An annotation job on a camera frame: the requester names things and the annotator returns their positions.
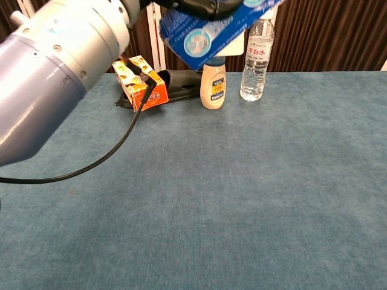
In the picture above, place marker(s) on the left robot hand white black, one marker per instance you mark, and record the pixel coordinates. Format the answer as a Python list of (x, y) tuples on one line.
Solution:
[(199, 7)]

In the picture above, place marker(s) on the blue toothpaste box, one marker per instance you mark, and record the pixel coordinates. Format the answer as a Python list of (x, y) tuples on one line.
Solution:
[(208, 39)]

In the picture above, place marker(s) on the orange snack box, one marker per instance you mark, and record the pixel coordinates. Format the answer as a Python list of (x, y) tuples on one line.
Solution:
[(151, 93)]

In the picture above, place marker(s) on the small wooden round object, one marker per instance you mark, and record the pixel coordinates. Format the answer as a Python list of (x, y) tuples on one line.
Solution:
[(213, 87)]

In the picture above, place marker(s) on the clear plastic water bottle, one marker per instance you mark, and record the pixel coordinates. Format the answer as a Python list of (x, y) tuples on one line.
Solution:
[(255, 69)]

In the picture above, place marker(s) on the blue felt table mat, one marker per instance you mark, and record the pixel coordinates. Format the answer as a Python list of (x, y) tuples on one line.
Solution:
[(211, 187)]

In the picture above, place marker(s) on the white partition frame post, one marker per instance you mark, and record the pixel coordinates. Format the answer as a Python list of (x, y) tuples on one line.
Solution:
[(25, 7), (155, 51), (385, 66)]

